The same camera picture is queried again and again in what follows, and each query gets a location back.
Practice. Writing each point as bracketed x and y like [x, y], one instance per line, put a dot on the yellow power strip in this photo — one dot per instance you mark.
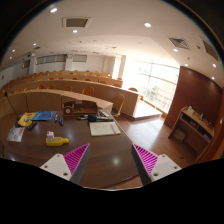
[57, 141]

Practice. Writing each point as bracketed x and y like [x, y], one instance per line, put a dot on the wooden chair near desk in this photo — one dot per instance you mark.
[117, 101]

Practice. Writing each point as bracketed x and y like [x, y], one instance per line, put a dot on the blue book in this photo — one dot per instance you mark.
[44, 116]

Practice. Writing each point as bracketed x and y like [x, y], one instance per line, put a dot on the wooden desktop organizer shelf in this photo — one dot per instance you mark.
[79, 107]

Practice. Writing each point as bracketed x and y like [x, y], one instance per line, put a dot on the black gooseneck microphone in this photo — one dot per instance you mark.
[17, 125]

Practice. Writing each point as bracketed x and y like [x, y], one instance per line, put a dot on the black remote control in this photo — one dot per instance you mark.
[32, 125]

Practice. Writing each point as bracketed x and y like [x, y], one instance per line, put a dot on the red and blue markers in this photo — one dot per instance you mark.
[58, 119]

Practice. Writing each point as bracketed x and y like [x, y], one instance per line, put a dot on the white open notebook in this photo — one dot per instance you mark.
[104, 128]

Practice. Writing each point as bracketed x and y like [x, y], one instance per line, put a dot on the white charger plug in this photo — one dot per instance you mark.
[50, 136]

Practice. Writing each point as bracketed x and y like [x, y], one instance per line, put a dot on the wooden side cabinet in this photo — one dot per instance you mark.
[193, 129]

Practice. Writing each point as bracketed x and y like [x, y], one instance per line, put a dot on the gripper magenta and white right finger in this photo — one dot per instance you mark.
[152, 167]

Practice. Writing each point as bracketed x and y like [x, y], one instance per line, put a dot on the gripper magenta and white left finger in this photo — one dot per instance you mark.
[69, 166]

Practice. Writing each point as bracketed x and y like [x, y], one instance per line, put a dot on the white and red paper packet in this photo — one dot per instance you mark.
[15, 134]

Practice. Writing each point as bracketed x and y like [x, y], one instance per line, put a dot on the black device on table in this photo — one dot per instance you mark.
[92, 118]

